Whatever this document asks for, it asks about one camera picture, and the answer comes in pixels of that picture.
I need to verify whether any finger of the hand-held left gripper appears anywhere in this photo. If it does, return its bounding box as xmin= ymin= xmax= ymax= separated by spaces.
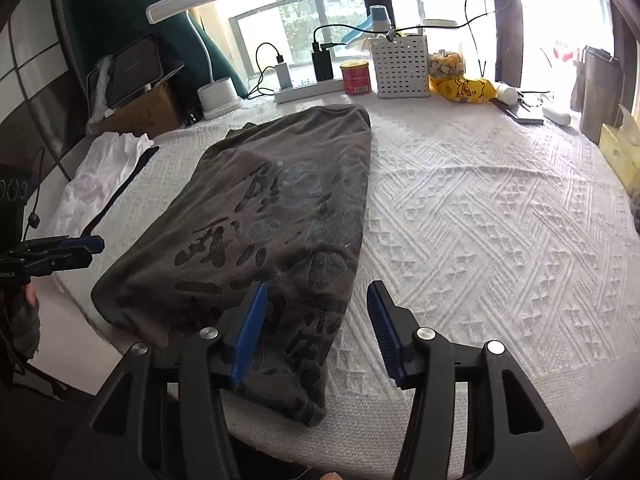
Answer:
xmin=15 ymin=235 xmax=106 ymax=256
xmin=22 ymin=253 xmax=94 ymax=277

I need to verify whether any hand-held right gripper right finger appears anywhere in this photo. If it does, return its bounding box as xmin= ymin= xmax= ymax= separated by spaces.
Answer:
xmin=366 ymin=280 xmax=583 ymax=480

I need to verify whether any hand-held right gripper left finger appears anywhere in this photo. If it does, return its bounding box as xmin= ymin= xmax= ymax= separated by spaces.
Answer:
xmin=54 ymin=281 xmax=269 ymax=480

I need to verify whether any grey printed t-shirt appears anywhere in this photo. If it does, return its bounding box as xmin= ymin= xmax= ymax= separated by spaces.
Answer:
xmin=91 ymin=104 xmax=372 ymax=428

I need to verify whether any person's left hand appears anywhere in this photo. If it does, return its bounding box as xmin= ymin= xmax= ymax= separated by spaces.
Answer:
xmin=6 ymin=284 xmax=42 ymax=361

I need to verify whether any white garment with black trim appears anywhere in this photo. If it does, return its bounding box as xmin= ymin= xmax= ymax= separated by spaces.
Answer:
xmin=50 ymin=132 xmax=161 ymax=238

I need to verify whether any white textured tablecloth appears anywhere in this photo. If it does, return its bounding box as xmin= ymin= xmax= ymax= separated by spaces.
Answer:
xmin=50 ymin=92 xmax=640 ymax=466

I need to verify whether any white desk lamp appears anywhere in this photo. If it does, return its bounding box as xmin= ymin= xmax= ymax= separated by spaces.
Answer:
xmin=146 ymin=0 xmax=244 ymax=121

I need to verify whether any green curtain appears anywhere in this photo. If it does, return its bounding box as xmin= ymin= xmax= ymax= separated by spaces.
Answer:
xmin=60 ymin=0 xmax=249 ymax=106

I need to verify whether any white power strip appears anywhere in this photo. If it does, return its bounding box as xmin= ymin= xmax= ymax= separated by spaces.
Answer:
xmin=274 ymin=77 xmax=346 ymax=105

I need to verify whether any yellow curtain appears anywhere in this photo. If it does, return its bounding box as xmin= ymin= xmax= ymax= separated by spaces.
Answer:
xmin=152 ymin=0 xmax=251 ymax=86

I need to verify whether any yellow snack bag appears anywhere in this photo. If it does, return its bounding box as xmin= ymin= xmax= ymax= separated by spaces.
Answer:
xmin=430 ymin=75 xmax=501 ymax=104

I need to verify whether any red tin can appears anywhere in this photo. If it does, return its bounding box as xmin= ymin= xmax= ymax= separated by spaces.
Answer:
xmin=340 ymin=60 xmax=371 ymax=97

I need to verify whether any grey power bank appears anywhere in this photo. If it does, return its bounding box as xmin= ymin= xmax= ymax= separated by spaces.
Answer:
xmin=502 ymin=105 xmax=544 ymax=126

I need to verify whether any white perforated basket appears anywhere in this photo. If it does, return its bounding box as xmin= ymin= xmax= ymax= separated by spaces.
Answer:
xmin=369 ymin=34 xmax=432 ymax=99

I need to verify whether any white bottle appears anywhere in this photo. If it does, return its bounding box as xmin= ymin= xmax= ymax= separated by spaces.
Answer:
xmin=492 ymin=81 xmax=520 ymax=106

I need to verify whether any glass jar of snacks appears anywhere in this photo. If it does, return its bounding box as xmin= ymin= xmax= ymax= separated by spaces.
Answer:
xmin=429 ymin=49 xmax=466 ymax=81

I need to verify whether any black charger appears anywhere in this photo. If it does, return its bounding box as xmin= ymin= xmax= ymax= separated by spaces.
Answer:
xmin=311 ymin=40 xmax=335 ymax=82

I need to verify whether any white earbuds case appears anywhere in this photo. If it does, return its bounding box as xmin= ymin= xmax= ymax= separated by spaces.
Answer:
xmin=541 ymin=103 xmax=572 ymax=127

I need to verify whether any yellow tissue box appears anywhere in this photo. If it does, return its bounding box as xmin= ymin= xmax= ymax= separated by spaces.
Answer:
xmin=598 ymin=105 xmax=640 ymax=196

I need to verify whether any blue plastic bag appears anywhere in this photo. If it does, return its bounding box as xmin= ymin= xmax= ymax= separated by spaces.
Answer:
xmin=348 ymin=14 xmax=382 ymax=47

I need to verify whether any balcony railing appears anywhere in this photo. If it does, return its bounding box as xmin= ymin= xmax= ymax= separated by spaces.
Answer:
xmin=229 ymin=0 xmax=501 ymax=68

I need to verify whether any grey steel tumbler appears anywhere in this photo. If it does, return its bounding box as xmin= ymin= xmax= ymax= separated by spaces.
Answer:
xmin=570 ymin=46 xmax=626 ymax=146

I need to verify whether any long black cable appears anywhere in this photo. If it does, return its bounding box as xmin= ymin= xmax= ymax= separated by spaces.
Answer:
xmin=465 ymin=0 xmax=496 ymax=78

